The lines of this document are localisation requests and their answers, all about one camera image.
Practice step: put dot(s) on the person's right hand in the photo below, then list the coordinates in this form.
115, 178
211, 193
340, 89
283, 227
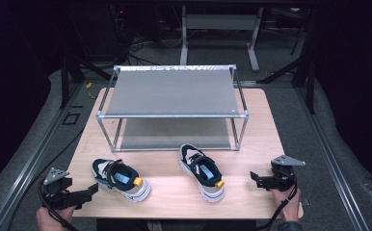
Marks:
290, 208

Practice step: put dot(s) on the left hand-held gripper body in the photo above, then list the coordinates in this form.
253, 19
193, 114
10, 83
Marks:
57, 192

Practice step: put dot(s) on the aluminium floor rail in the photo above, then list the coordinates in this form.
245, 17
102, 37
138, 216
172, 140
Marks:
332, 154
33, 160

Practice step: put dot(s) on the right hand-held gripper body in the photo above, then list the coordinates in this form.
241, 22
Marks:
282, 181

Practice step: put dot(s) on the navy and white sneaker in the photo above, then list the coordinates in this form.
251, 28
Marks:
203, 173
123, 181

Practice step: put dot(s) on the person's left hand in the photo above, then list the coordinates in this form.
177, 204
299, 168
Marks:
50, 219

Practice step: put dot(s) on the yellow connector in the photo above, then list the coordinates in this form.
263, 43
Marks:
88, 85

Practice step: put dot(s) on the grey metal shoe rack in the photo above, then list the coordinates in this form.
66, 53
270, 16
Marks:
174, 93

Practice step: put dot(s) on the white metal table frame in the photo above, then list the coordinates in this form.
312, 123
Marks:
221, 22

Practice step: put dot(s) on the black metal stand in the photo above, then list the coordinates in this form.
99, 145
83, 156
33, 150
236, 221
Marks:
309, 64
66, 80

